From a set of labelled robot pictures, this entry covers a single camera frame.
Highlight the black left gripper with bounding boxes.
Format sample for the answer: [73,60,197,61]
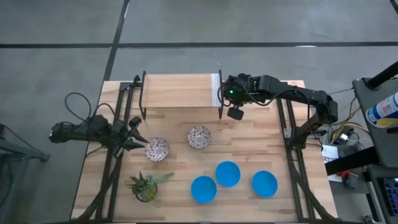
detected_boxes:
[113,119,149,153]

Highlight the patterned mini bowl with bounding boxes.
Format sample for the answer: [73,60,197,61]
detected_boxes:
[187,125,212,150]
[144,137,170,162]

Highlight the blue mini bowl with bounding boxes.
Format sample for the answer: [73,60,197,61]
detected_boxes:
[215,161,241,188]
[251,170,279,198]
[190,175,218,204]

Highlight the potted green succulent plant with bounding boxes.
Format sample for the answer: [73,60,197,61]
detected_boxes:
[126,170,175,203]

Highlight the wooden shelf riser black legs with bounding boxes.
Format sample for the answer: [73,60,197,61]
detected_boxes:
[139,70,224,121]

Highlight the white paper sheet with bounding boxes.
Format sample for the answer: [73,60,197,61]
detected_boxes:
[321,144,340,165]

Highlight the grey metal stand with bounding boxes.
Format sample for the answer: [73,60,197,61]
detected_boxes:
[0,123,50,224]

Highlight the black flat bar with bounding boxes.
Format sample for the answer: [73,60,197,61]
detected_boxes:
[325,146,381,177]

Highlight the grey cart top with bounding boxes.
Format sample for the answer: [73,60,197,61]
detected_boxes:
[352,77,398,169]

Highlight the small grey item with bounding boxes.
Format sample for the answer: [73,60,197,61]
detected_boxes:
[343,174,359,190]

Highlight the black pole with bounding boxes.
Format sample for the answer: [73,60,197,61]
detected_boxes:
[364,60,398,90]

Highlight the white blue spray bottle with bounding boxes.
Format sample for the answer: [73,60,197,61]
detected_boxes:
[365,91,398,128]

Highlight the keypad with lit buttons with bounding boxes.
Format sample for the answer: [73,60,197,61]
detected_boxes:
[382,177,398,208]

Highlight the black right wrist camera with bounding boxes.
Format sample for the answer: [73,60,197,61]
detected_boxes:
[226,105,245,121]

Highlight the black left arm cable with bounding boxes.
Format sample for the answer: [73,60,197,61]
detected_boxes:
[64,91,116,124]

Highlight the bundle of coloured cables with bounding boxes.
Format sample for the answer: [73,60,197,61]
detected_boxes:
[310,88,374,147]

